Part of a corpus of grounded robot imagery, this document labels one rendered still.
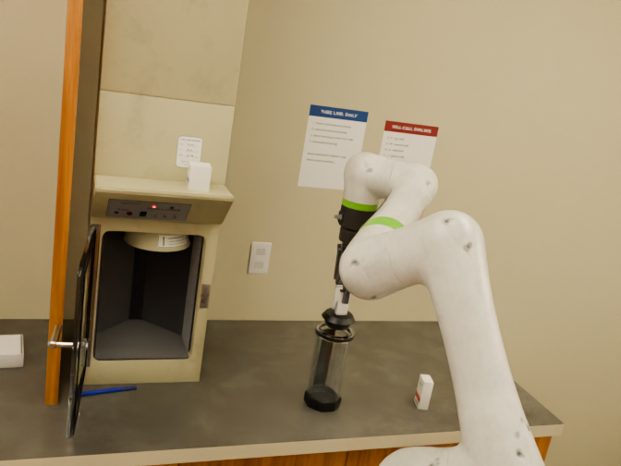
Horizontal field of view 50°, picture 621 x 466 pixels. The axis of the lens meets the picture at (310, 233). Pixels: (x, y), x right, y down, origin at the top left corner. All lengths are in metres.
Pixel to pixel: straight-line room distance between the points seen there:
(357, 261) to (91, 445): 0.78
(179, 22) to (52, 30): 0.52
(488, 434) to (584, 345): 2.11
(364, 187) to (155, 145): 0.52
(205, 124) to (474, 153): 1.17
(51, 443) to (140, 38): 0.94
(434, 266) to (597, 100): 1.73
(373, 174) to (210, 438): 0.76
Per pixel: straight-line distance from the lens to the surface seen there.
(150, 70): 1.64
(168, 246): 1.76
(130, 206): 1.62
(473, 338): 1.14
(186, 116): 1.66
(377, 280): 1.23
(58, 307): 1.68
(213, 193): 1.61
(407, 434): 1.87
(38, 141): 2.09
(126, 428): 1.72
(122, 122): 1.65
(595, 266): 3.05
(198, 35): 1.65
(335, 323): 1.76
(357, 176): 1.64
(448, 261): 1.16
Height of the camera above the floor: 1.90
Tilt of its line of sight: 16 degrees down
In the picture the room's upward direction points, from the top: 10 degrees clockwise
